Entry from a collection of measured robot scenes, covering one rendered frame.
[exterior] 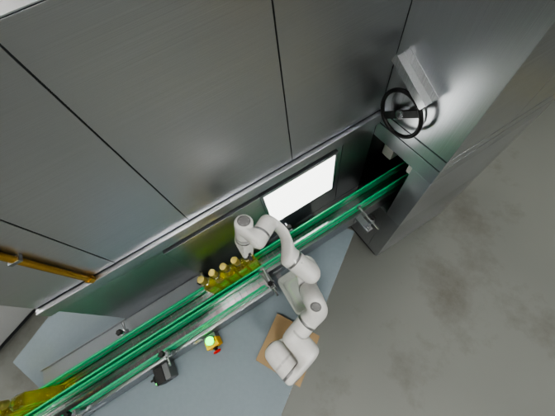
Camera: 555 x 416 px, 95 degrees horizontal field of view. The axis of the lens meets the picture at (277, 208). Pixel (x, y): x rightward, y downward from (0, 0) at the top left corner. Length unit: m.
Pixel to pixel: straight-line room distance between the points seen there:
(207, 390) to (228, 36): 1.54
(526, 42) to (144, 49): 0.87
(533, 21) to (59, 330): 2.45
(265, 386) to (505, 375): 1.73
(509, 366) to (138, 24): 2.72
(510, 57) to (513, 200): 2.29
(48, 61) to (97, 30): 0.10
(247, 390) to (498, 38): 1.67
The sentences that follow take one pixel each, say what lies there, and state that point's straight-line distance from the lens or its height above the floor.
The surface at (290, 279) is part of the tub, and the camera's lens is 1.55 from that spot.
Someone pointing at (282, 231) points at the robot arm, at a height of 1.35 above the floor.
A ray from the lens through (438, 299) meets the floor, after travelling 2.51.
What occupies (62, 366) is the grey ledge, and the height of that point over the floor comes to 0.88.
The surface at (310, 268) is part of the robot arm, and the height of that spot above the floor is 1.29.
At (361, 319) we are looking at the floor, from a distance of 2.32.
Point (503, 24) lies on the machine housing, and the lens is 0.95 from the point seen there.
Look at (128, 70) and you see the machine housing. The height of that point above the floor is 1.99.
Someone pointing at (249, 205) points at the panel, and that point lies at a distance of 1.14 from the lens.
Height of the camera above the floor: 2.29
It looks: 62 degrees down
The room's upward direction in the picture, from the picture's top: 16 degrees counter-clockwise
